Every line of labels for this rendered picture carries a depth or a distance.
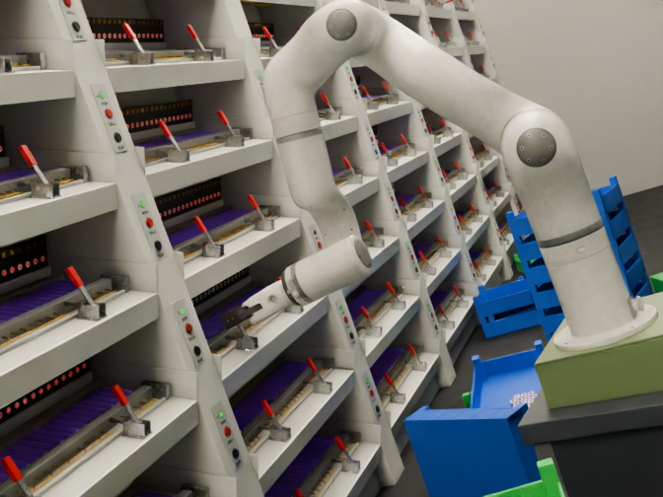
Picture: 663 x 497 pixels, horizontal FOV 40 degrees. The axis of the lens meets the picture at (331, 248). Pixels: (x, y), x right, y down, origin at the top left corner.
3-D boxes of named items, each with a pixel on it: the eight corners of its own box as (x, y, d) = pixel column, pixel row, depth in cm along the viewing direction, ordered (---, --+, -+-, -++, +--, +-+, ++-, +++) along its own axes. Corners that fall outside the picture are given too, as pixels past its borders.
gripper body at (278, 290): (298, 310, 174) (252, 331, 178) (316, 295, 183) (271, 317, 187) (279, 274, 173) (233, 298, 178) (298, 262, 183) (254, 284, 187)
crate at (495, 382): (551, 435, 226) (541, 410, 223) (474, 450, 233) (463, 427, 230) (551, 362, 251) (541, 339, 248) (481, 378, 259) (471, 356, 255)
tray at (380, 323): (419, 309, 291) (420, 267, 288) (365, 374, 235) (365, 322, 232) (358, 303, 297) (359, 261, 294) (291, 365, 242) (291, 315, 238)
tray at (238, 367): (328, 312, 224) (328, 274, 222) (222, 403, 169) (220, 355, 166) (253, 304, 231) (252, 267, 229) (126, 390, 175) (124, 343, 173)
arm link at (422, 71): (546, 192, 159) (545, 182, 175) (586, 133, 156) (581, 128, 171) (308, 41, 163) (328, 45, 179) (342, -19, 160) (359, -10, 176)
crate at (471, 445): (536, 506, 191) (555, 487, 197) (506, 418, 189) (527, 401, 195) (430, 499, 213) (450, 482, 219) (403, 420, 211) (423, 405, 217)
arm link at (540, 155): (601, 219, 168) (556, 98, 166) (609, 235, 151) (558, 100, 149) (538, 241, 172) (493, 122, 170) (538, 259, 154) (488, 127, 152)
